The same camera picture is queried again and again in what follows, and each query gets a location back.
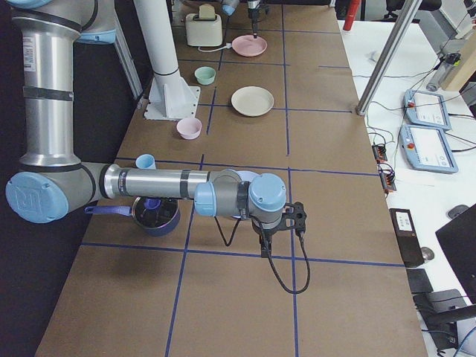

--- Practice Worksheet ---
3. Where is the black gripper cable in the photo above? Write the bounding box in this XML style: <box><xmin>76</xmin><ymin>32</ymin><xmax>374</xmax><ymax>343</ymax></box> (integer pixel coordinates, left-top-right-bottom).
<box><xmin>257</xmin><ymin>219</ymin><xmax>311</xmax><ymax>295</ymax></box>

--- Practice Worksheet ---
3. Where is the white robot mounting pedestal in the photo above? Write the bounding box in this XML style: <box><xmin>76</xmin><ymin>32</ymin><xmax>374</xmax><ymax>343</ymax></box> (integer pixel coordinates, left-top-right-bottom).
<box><xmin>134</xmin><ymin>0</ymin><xmax>201</xmax><ymax>121</ymax></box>

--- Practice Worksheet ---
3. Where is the teach pendant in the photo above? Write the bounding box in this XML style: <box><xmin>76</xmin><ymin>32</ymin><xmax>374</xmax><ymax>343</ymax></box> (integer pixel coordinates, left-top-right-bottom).
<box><xmin>399</xmin><ymin>124</ymin><xmax>459</xmax><ymax>174</ymax></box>
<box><xmin>403</xmin><ymin>89</ymin><xmax>451</xmax><ymax>131</ymax></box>

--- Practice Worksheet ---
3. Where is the light blue cup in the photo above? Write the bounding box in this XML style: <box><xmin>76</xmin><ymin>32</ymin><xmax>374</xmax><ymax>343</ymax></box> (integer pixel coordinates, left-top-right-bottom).
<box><xmin>135</xmin><ymin>154</ymin><xmax>156</xmax><ymax>170</ymax></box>

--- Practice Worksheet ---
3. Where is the pink plate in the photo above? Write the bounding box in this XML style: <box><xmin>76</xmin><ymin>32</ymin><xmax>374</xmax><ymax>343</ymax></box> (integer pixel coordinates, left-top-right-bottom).
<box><xmin>231</xmin><ymin>35</ymin><xmax>268</xmax><ymax>57</ymax></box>

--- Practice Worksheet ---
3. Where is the cream toaster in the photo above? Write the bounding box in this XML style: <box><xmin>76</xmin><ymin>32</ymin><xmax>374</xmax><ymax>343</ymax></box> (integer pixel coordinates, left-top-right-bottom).
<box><xmin>185</xmin><ymin>13</ymin><xmax>223</xmax><ymax>47</ymax></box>

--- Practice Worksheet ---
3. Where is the pink bowl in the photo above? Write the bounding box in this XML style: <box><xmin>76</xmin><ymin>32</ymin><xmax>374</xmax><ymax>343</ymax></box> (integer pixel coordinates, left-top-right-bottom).
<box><xmin>176</xmin><ymin>118</ymin><xmax>202</xmax><ymax>140</ymax></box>

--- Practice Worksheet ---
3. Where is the bread slice in toaster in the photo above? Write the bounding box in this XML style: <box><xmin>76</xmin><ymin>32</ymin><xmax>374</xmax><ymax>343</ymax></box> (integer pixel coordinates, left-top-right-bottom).
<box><xmin>199</xmin><ymin>4</ymin><xmax>216</xmax><ymax>21</ymax></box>

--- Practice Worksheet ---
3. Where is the black computer mouse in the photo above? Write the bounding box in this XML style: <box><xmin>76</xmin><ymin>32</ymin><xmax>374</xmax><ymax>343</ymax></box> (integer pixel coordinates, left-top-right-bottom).
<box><xmin>447</xmin><ymin>205</ymin><xmax>469</xmax><ymax>219</ymax></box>

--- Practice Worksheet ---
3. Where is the white toaster power cable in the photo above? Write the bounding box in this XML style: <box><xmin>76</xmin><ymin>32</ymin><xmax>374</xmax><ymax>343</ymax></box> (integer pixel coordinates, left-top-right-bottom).
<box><xmin>197</xmin><ymin>41</ymin><xmax>234</xmax><ymax>53</ymax></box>

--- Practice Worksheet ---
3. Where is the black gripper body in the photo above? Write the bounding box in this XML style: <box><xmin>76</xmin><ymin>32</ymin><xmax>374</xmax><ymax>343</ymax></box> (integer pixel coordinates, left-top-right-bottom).
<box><xmin>277</xmin><ymin>202</ymin><xmax>307</xmax><ymax>235</ymax></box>
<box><xmin>247</xmin><ymin>0</ymin><xmax>269</xmax><ymax>34</ymax></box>

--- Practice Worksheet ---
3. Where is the dark blue saucepan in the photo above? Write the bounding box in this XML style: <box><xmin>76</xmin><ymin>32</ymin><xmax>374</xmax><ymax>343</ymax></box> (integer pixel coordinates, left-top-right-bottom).
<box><xmin>84</xmin><ymin>197</ymin><xmax>181</xmax><ymax>237</ymax></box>

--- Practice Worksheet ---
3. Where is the aluminium frame post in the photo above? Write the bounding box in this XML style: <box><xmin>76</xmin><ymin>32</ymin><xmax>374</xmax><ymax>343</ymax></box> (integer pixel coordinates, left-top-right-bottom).
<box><xmin>356</xmin><ymin>0</ymin><xmax>422</xmax><ymax>116</ymax></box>

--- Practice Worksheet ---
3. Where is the green bowl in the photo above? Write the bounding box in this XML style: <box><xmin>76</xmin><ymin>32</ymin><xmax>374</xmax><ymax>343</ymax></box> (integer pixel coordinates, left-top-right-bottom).
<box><xmin>194</xmin><ymin>66</ymin><xmax>216</xmax><ymax>86</ymax></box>

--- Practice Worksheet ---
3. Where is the red cylinder bottle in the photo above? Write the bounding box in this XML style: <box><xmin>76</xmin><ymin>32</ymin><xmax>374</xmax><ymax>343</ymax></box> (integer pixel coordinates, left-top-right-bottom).
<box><xmin>343</xmin><ymin>0</ymin><xmax>361</xmax><ymax>31</ymax></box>

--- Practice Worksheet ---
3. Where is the cream white plate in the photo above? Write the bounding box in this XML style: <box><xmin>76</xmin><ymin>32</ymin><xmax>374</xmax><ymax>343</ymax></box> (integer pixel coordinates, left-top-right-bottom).
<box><xmin>231</xmin><ymin>86</ymin><xmax>274</xmax><ymax>117</ymax></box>

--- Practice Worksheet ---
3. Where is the upper teach pendant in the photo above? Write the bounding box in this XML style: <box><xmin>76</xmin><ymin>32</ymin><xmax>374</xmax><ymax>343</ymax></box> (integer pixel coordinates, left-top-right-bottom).
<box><xmin>403</xmin><ymin>89</ymin><xmax>451</xmax><ymax>131</ymax></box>

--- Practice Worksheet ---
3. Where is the lower teach pendant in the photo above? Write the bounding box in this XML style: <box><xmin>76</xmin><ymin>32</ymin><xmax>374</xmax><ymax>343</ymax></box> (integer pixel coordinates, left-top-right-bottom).
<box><xmin>399</xmin><ymin>124</ymin><xmax>459</xmax><ymax>174</ymax></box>

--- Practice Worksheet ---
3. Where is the black box with label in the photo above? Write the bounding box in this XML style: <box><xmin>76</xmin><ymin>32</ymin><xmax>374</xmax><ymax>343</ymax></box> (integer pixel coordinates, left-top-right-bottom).
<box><xmin>389</xmin><ymin>208</ymin><xmax>425</xmax><ymax>268</ymax></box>

